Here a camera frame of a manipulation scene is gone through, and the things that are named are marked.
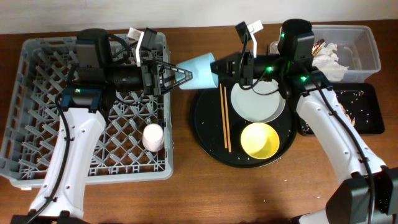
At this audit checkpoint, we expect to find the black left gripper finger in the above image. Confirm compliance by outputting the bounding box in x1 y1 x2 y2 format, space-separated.
160 73 193 95
155 60 192 75

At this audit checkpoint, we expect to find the light blue plastic cup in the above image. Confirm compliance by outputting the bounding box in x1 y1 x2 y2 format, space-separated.
177 53 219 90

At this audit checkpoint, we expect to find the pink plastic cup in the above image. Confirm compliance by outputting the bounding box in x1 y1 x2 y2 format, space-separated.
142 124 164 152

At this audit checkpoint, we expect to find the yellow plastic bowl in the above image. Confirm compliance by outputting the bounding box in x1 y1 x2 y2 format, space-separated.
240 123 280 159

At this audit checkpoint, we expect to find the food scraps pile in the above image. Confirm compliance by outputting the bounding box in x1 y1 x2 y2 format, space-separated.
339 103 356 126

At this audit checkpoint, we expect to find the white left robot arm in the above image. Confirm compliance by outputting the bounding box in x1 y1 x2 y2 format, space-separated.
11 28 193 223

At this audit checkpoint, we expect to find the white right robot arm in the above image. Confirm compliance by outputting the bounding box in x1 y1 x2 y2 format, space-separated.
211 19 397 223

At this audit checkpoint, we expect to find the grey plastic dishwasher rack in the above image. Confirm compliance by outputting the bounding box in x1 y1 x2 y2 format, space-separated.
1 36 174 189

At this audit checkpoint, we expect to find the clear plastic waste bin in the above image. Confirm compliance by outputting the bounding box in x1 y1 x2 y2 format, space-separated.
269 24 382 83

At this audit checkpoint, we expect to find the left wooden chopstick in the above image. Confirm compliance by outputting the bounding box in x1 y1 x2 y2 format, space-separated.
219 84 228 149

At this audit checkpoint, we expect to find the wooden chopstick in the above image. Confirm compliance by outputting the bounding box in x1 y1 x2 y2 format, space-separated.
219 84 228 149
224 86 232 153

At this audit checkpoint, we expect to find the grey round plate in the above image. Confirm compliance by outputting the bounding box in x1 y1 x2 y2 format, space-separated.
230 80 285 123

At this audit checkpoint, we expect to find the round black tray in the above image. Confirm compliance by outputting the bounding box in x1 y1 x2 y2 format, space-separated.
190 82 297 168

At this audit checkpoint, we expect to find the gold foil wrapper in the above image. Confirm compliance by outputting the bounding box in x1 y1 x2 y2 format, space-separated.
312 39 325 57

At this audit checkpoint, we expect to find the right wooden chopstick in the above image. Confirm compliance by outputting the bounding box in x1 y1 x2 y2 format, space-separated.
224 86 232 153

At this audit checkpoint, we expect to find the crumpled white tissue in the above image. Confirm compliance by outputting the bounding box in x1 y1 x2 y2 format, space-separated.
312 43 348 82

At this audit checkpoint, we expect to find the black rectangular tray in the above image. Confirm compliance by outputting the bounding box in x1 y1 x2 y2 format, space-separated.
298 82 385 136

